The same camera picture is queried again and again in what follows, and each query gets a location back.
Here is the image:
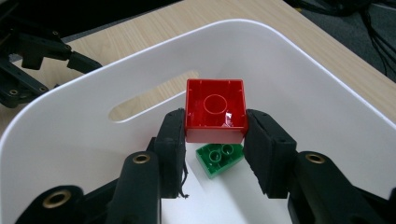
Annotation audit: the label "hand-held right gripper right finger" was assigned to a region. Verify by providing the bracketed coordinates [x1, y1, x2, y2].
[242, 108, 298, 200]

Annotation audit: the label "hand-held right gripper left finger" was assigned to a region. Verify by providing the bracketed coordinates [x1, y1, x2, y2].
[153, 107, 188, 200]

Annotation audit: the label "green building block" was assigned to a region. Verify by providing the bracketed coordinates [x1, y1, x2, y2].
[195, 143, 246, 180]

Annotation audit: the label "red building block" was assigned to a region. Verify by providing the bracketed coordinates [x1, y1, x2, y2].
[184, 78, 249, 145]

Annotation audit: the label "white plastic bin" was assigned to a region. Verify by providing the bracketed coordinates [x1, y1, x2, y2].
[0, 18, 396, 224]

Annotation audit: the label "black floor cables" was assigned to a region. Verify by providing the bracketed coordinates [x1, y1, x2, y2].
[284, 0, 396, 82]

